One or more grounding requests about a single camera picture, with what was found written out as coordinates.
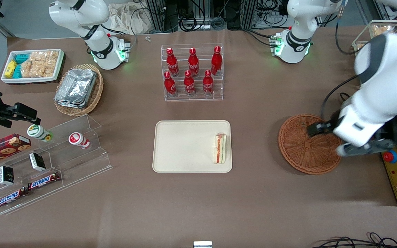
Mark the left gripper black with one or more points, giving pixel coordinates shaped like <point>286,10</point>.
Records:
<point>332,124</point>

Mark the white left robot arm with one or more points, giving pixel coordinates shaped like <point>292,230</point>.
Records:
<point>381,86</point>

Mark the red white yogurt cup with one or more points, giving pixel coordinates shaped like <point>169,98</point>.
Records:
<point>76,138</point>

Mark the cream rectangular tray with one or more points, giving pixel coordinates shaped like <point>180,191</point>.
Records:
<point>184,146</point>

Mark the green white sunflower cup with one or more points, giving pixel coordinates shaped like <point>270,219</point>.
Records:
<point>36,132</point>

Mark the white rectangular snack bin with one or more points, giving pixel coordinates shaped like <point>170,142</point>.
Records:
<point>29,80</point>

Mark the clear acrylic stepped stand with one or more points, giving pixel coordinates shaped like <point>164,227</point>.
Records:
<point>81,162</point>

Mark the white crumpled cloth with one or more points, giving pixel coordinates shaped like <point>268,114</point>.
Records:
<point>129,20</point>

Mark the clear acrylic bottle rack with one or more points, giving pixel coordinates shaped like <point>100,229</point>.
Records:
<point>218,96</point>

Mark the brown round wicker basket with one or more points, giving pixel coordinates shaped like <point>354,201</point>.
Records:
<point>302,151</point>

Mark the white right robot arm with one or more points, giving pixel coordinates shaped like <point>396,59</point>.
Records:
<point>102,51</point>

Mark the small black snack box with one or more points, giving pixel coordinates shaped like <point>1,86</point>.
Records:
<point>6,175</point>
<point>37,162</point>

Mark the aluminium frame post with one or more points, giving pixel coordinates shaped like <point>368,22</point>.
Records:
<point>157,17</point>

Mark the teal snack packet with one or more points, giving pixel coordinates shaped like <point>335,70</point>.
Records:
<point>22,58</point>
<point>17,71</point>

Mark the clear rice cracker bag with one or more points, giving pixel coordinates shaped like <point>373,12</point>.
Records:
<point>45,57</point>
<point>36,70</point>

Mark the triangular sandwich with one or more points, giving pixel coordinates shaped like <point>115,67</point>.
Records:
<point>220,148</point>

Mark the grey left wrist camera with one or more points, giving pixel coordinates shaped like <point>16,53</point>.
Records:
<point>367,147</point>

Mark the Snickers chocolate bar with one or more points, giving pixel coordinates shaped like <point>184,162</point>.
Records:
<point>10,198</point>
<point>43,181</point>

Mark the yellow snack packet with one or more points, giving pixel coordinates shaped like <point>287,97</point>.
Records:
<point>10,69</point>

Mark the clear bag of pastries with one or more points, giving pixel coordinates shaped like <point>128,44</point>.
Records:
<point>380,30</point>

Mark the light wicker basket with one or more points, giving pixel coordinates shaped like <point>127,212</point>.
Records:
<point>74,112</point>

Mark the aluminium foil tray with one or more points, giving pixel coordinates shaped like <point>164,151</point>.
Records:
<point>71,105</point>
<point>76,86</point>

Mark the red tartan cookie box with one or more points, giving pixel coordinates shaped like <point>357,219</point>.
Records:
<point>2,148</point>

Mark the red cola bottle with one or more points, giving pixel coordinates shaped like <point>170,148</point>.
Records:
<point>216,62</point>
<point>208,83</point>
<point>170,85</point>
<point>193,63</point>
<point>172,63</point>
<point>189,84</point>

